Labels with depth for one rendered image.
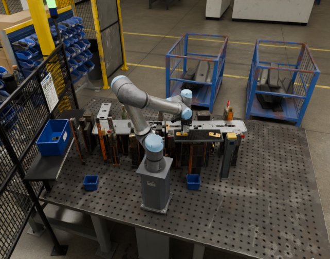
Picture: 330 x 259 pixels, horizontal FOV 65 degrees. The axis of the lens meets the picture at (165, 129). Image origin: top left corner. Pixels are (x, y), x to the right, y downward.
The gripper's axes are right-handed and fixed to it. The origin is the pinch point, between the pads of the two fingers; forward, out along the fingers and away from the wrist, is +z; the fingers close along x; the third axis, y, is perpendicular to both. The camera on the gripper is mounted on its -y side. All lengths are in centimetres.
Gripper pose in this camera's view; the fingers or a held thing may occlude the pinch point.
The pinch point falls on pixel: (181, 132)
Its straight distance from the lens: 196.1
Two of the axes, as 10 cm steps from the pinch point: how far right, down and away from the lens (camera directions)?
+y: 9.9, 0.6, -0.9
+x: 1.0, -6.0, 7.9
